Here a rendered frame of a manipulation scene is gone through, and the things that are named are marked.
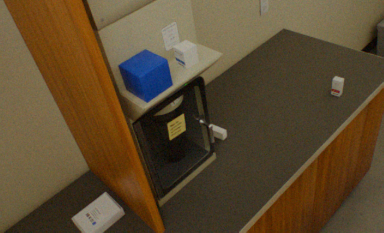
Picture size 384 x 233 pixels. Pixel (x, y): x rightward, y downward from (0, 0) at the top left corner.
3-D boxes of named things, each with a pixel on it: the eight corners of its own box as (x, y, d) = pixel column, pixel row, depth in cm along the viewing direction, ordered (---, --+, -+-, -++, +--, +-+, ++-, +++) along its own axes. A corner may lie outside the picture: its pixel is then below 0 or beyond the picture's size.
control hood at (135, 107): (128, 118, 114) (119, 93, 107) (201, 67, 128) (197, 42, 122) (151, 134, 106) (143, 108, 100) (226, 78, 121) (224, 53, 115)
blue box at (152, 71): (126, 90, 108) (117, 65, 102) (152, 73, 112) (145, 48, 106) (147, 103, 101) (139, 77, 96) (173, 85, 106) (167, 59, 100)
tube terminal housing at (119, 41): (122, 175, 159) (51, 9, 110) (177, 133, 174) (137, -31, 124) (159, 207, 144) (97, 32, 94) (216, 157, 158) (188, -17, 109)
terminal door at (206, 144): (159, 199, 141) (132, 122, 115) (214, 151, 154) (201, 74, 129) (161, 200, 140) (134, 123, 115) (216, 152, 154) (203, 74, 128)
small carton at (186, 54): (176, 63, 114) (173, 46, 110) (189, 56, 116) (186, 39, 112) (186, 69, 111) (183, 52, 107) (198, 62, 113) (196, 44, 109)
